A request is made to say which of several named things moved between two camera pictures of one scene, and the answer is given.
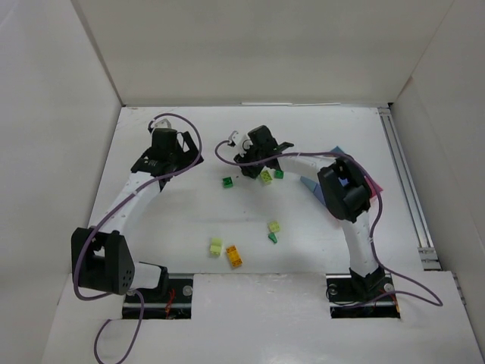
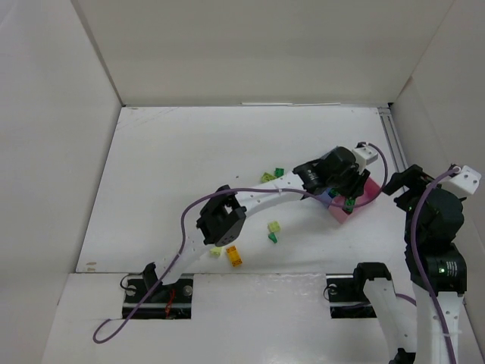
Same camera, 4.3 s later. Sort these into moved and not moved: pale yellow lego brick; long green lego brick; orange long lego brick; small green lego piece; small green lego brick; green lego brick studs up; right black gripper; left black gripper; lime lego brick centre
Moved: right black gripper; left black gripper; long green lego brick; small green lego brick
Not moved: pale yellow lego brick; orange long lego brick; green lego brick studs up; small green lego piece; lime lego brick centre
